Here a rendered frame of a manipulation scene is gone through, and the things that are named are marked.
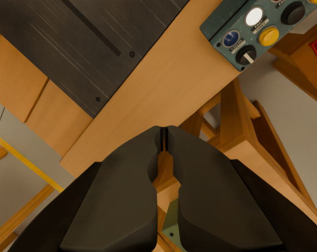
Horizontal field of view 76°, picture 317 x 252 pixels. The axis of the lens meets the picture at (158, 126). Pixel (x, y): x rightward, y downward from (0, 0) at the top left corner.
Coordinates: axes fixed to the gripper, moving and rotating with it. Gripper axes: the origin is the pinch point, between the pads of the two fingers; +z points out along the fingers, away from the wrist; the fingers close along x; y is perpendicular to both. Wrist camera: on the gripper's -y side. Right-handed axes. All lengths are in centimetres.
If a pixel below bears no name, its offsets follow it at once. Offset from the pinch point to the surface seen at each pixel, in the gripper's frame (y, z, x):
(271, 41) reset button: -3.0, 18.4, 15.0
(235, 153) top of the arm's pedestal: 20.9, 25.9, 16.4
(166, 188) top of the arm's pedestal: 35.2, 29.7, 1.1
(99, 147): 21.0, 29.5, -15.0
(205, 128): 48, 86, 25
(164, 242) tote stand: 72, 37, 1
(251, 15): -6.1, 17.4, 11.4
